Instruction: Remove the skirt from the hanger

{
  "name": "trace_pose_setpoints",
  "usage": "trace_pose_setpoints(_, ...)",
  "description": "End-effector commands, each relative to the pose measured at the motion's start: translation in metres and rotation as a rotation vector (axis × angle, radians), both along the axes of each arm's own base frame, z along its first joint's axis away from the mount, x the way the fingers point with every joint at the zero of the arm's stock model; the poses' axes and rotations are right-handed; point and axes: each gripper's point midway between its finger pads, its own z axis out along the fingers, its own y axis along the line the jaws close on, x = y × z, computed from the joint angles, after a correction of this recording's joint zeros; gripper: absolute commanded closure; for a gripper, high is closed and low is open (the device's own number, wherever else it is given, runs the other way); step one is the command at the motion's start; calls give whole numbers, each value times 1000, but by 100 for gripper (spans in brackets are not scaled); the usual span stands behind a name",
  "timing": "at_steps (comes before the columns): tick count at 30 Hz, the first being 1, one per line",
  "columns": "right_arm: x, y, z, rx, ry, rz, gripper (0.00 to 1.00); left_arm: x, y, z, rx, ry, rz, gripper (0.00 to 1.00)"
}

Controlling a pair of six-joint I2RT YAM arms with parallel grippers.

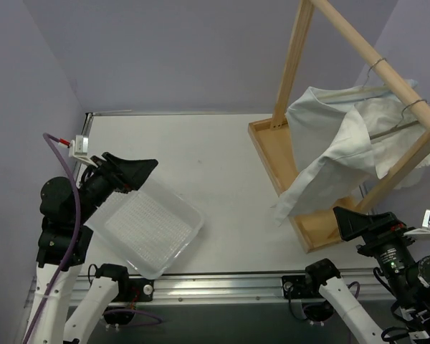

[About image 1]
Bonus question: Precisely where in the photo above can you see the light blue white skirt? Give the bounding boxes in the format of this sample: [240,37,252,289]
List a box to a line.
[274,87,376,224]

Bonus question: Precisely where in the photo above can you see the white pleated skirt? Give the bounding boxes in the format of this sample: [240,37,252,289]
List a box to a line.
[355,85,425,179]

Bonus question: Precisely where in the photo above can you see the grey hanger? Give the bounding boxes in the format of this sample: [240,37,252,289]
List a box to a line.
[370,98,429,140]

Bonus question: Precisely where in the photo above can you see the cream wooden hanger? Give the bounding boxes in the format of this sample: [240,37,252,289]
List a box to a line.
[317,57,388,100]

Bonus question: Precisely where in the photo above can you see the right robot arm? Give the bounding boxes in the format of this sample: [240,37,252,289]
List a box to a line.
[304,206,430,343]

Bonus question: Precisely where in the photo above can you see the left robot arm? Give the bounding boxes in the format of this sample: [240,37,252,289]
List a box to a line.
[23,152,158,343]

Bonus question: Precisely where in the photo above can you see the white plastic basket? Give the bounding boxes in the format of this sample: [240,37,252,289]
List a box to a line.
[85,177,204,280]

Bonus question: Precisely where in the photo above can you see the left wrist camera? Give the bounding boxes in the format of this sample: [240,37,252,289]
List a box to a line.
[69,135,89,158]

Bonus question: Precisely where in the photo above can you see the aluminium front rail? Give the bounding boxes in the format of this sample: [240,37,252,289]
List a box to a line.
[24,268,398,309]

